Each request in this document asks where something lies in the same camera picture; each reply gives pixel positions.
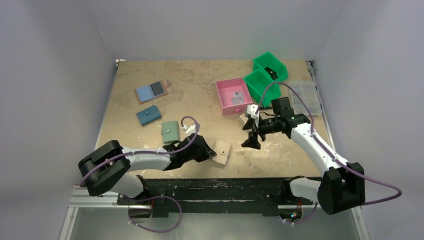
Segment beige card holder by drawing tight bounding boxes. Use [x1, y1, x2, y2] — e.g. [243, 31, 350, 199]
[238, 114, 249, 126]
[211, 140, 232, 165]

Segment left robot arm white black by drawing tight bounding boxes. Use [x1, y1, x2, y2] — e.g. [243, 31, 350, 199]
[78, 133, 217, 205]

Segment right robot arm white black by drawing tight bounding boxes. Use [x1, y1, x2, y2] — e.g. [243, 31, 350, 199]
[242, 97, 366, 215]

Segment cards in pink box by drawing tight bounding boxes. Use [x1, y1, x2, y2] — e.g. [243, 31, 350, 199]
[231, 91, 245, 105]

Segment green card holder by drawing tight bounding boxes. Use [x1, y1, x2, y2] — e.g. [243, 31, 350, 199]
[161, 121, 180, 144]

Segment blue card holder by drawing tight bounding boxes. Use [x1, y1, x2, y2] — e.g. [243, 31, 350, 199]
[136, 105, 162, 126]

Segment open brown card holder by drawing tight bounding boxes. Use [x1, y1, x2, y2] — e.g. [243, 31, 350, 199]
[134, 79, 170, 105]

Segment pink box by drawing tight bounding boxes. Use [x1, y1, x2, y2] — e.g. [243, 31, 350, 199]
[215, 77, 253, 116]

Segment front green bin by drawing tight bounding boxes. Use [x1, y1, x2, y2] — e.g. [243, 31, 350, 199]
[243, 68, 282, 107]

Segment green bin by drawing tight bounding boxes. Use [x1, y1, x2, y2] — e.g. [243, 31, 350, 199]
[252, 51, 289, 82]
[243, 68, 282, 107]

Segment clear screw organizer box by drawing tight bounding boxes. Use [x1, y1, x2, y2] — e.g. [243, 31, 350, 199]
[288, 80, 322, 116]

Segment black object in bin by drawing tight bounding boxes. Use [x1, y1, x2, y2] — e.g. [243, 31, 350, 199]
[264, 66, 279, 81]

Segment rear green bin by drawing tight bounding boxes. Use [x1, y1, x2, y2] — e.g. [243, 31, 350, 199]
[252, 51, 289, 82]

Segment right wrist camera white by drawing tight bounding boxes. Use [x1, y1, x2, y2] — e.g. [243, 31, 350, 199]
[245, 104, 259, 120]

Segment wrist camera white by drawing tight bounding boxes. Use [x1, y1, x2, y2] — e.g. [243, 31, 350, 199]
[245, 104, 259, 120]
[181, 123, 198, 136]

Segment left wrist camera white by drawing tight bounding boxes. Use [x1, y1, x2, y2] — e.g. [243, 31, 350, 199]
[181, 123, 198, 136]

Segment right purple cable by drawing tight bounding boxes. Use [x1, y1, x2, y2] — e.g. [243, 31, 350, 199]
[256, 81, 403, 226]

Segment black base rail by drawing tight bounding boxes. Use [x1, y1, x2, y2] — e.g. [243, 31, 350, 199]
[117, 177, 299, 218]

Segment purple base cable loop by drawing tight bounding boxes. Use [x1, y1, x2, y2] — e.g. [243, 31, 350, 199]
[127, 194, 183, 233]

